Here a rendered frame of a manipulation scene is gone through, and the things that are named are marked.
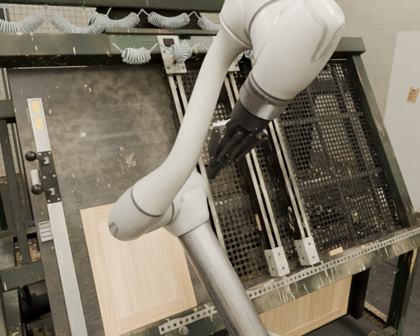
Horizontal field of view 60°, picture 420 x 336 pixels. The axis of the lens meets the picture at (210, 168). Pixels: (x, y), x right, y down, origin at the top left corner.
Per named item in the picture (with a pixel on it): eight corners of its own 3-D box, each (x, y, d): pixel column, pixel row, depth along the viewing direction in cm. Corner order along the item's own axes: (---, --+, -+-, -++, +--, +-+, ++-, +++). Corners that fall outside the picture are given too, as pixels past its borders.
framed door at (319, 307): (227, 367, 198) (229, 371, 196) (229, 281, 180) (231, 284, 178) (343, 311, 239) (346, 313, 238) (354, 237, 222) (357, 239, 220)
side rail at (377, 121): (395, 229, 221) (411, 227, 212) (339, 64, 238) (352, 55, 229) (403, 226, 225) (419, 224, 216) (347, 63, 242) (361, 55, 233)
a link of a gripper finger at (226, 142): (245, 131, 72) (238, 131, 71) (220, 164, 80) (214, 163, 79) (240, 117, 74) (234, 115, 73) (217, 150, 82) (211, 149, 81)
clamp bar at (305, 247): (298, 266, 178) (333, 265, 157) (234, 47, 196) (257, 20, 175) (313, 261, 183) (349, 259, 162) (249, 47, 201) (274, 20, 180)
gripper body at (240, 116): (272, 94, 72) (250, 125, 79) (235, 86, 69) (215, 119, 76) (282, 122, 68) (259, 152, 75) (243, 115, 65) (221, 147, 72)
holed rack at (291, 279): (160, 334, 139) (161, 335, 138) (158, 326, 139) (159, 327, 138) (422, 231, 215) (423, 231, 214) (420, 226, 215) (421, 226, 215)
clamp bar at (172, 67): (213, 297, 156) (241, 301, 135) (150, 47, 174) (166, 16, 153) (233, 290, 161) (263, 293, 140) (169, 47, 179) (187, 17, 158)
